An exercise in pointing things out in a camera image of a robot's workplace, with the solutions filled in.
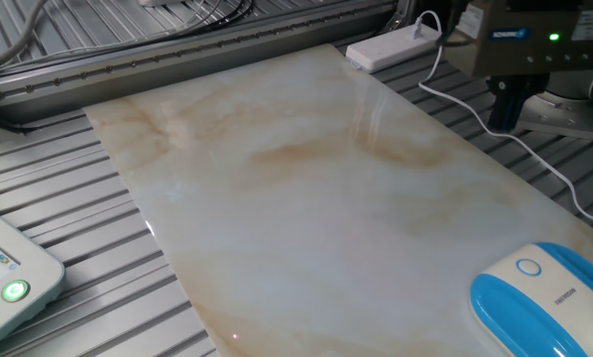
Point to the grey Schunk gripper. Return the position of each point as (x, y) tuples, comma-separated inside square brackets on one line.
[(524, 54)]

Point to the blue white desk lamp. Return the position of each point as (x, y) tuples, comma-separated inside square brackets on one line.
[(519, 317)]

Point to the white power strip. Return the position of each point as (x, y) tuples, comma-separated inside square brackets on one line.
[(391, 47)]

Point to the beige marble board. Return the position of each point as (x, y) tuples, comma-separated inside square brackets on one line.
[(301, 198)]

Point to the white teach pendant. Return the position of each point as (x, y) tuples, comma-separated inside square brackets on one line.
[(14, 268)]

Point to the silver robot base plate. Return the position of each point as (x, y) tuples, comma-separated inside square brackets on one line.
[(564, 116)]

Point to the raised aluminium table rail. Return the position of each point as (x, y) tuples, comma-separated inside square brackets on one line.
[(177, 64)]

